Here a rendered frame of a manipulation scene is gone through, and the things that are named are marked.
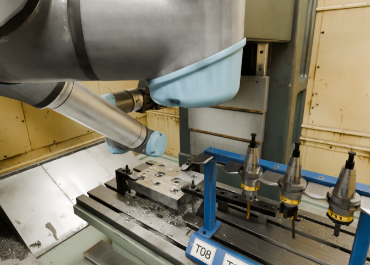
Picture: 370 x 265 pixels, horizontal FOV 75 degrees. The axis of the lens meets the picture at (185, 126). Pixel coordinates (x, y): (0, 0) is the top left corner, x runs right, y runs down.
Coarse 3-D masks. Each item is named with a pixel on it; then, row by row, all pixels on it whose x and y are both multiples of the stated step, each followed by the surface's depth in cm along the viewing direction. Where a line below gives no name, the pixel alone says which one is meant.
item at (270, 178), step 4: (264, 172) 67; (268, 172) 67; (272, 172) 67; (276, 172) 67; (260, 176) 65; (264, 176) 65; (268, 176) 65; (272, 176) 65; (276, 176) 65; (260, 180) 64; (264, 180) 63; (268, 180) 63; (272, 180) 63; (276, 180) 63; (268, 184) 62; (272, 184) 62; (276, 184) 62
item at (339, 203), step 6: (330, 192) 56; (330, 198) 55; (336, 198) 54; (342, 198) 53; (360, 198) 53; (330, 204) 55; (336, 204) 54; (342, 204) 54; (348, 204) 53; (354, 204) 52; (354, 210) 53
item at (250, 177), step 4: (240, 168) 68; (260, 168) 68; (240, 172) 68; (244, 172) 67; (248, 172) 66; (252, 172) 65; (256, 172) 65; (260, 172) 65; (240, 176) 68; (244, 176) 67; (248, 176) 65; (252, 176) 65; (256, 176) 65; (248, 180) 66; (252, 180) 65; (256, 180) 65
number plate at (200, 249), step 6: (198, 240) 79; (198, 246) 78; (204, 246) 77; (210, 246) 76; (192, 252) 78; (198, 252) 77; (204, 252) 76; (210, 252) 75; (198, 258) 76; (204, 258) 75; (210, 258) 74; (210, 264) 74
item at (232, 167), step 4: (232, 160) 75; (228, 164) 72; (232, 164) 72; (236, 164) 72; (240, 164) 72; (224, 168) 70; (228, 168) 70; (232, 168) 70; (236, 168) 70; (228, 172) 68; (232, 172) 68; (236, 172) 68
